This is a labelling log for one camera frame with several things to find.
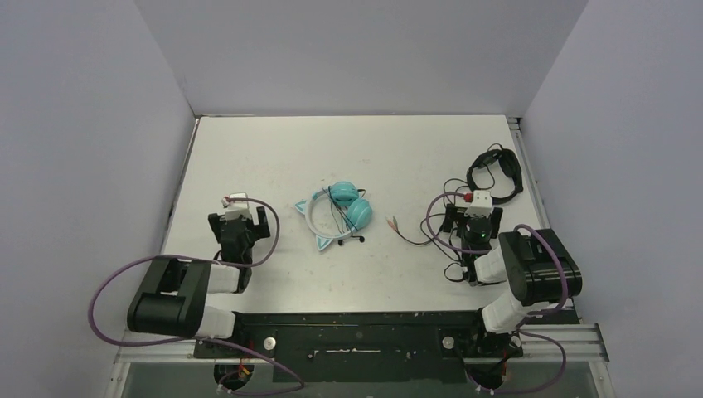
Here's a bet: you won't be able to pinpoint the black over-ear headset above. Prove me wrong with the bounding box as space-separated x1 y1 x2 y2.
467 143 526 206

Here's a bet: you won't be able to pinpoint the black cable pink green plugs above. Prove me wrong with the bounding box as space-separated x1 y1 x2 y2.
385 178 496 284

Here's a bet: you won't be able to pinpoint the teal cat ear headphones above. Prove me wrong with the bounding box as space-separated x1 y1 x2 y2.
293 181 373 252

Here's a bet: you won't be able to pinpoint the thin black earbud cable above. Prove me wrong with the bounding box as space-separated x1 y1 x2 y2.
327 185 368 247

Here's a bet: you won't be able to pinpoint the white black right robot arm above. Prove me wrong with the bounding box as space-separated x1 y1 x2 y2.
441 191 583 355

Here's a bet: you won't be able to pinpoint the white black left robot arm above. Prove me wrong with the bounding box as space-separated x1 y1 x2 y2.
127 192 271 357

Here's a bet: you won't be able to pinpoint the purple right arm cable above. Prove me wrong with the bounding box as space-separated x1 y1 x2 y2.
425 191 570 396

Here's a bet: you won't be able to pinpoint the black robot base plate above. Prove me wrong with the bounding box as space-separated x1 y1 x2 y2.
192 310 523 385

